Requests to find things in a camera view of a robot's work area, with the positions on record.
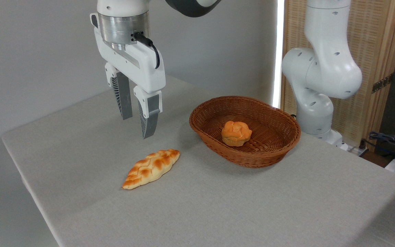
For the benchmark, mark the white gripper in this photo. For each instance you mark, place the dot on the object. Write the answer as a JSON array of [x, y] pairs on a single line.
[[142, 65]]

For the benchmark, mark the braided golden bread loaf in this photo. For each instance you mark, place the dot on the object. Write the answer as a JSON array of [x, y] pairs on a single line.
[[151, 168]]

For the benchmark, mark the round orange bread roll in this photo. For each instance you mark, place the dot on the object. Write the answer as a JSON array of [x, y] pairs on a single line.
[[236, 133]]

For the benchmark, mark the brown wicker oval basket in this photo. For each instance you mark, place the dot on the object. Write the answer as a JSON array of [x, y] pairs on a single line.
[[273, 147]]

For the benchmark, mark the grey tablecloth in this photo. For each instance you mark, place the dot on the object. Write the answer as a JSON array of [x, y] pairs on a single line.
[[218, 206]]

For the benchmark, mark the metal screen hinge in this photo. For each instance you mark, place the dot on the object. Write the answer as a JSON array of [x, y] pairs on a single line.
[[382, 83]]

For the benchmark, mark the wooden bamboo folding screen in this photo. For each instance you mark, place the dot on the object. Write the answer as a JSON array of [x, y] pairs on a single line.
[[375, 37]]

